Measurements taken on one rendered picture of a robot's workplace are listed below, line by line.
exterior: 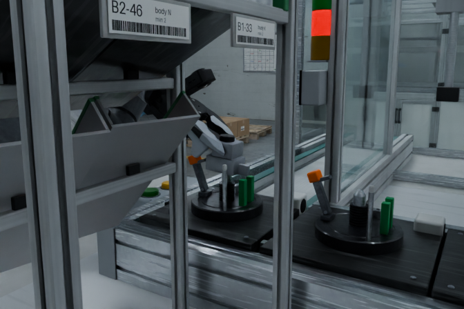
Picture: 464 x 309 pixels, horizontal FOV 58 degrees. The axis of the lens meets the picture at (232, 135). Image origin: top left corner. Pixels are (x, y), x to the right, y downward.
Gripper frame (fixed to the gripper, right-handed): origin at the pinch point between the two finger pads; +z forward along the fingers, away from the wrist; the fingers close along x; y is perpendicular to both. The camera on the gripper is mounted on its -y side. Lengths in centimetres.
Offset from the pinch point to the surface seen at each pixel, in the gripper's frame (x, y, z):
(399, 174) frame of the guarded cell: -82, 7, 27
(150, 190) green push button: -1.0, 22.7, -10.1
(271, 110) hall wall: -794, 287, -265
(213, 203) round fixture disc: 3.2, 9.8, 5.1
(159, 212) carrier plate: 8.5, 16.7, -1.2
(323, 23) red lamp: -16.5, -26.1, -3.8
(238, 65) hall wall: -791, 254, -393
